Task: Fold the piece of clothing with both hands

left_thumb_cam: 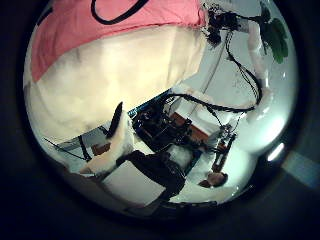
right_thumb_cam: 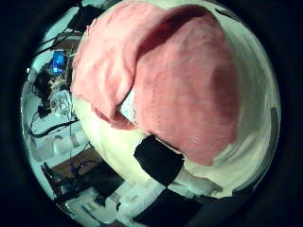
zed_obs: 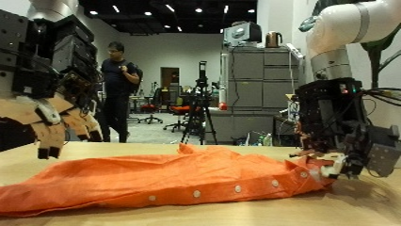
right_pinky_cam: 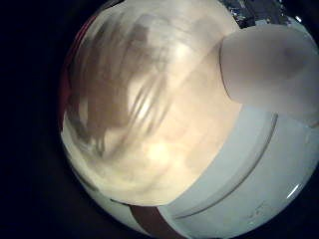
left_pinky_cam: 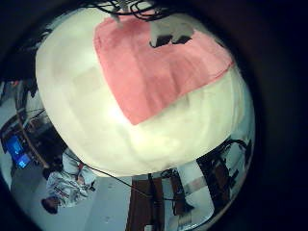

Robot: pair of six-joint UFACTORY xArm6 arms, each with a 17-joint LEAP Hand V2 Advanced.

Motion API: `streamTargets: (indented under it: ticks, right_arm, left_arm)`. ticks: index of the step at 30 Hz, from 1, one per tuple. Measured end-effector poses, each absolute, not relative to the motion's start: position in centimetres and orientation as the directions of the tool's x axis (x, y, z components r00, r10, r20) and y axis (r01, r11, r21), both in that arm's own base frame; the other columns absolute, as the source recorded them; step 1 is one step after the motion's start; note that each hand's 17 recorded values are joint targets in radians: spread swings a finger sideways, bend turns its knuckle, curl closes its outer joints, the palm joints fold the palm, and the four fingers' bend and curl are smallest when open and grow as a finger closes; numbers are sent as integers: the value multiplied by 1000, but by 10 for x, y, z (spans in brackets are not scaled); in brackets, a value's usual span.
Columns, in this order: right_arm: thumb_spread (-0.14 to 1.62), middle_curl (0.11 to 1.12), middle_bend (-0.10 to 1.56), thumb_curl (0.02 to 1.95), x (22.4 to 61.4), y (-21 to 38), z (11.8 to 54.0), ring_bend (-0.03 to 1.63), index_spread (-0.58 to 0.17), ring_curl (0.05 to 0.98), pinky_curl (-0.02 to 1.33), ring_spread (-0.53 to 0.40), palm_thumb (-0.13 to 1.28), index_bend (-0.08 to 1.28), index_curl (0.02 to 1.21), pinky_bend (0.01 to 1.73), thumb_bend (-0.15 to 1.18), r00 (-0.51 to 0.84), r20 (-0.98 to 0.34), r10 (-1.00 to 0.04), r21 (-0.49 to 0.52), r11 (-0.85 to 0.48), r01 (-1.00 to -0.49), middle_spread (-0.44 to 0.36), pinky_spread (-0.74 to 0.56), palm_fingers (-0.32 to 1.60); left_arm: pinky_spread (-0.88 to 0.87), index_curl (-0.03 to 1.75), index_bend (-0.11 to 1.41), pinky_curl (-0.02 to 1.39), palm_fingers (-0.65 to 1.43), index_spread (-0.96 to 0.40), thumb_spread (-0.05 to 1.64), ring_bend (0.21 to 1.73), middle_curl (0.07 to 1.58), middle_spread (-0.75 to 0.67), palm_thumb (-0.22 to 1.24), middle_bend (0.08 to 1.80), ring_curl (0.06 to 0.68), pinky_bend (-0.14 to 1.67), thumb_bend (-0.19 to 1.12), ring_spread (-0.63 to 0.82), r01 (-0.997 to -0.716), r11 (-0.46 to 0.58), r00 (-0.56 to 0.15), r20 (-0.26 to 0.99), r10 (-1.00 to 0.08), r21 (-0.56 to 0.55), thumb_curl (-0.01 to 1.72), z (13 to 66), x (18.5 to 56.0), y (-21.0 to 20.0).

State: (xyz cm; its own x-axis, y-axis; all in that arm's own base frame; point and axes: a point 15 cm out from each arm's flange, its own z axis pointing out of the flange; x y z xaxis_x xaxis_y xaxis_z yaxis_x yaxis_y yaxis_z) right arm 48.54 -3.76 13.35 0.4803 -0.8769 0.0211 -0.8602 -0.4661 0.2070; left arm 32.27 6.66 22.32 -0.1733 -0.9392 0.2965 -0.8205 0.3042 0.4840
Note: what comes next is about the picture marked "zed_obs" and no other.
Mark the orange button shirt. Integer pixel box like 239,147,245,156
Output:
0,143,339,218

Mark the person in dark clothes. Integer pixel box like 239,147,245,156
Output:
98,40,144,144

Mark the black chair back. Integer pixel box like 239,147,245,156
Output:
0,117,40,153

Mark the low grey cabinet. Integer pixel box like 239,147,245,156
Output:
206,107,278,145

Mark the grey filing cabinet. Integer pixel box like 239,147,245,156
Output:
219,46,306,112

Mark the white power strip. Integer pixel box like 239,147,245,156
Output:
285,42,305,60

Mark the orange seat office chair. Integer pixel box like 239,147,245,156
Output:
137,88,162,124
161,85,192,133

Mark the brown door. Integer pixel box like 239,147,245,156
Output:
158,66,180,92

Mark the copper electric kettle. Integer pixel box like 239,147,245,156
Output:
263,30,283,49

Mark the grey projector box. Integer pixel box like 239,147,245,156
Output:
221,21,263,48

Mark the black camera tripod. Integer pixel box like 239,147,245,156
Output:
180,60,218,145

